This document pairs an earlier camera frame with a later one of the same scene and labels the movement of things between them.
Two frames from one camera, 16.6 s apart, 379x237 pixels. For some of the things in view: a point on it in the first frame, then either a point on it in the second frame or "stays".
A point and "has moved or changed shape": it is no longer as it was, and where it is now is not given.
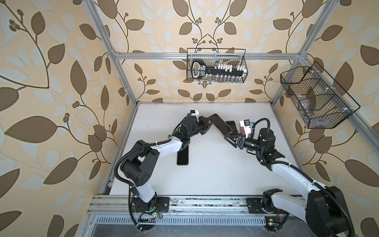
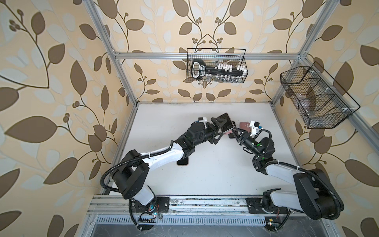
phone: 182,157 stays
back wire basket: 219,65 stays
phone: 219,124 has moved or changed shape
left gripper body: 200,126 to 208,133
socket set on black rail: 219,73 stays
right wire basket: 321,102 stays
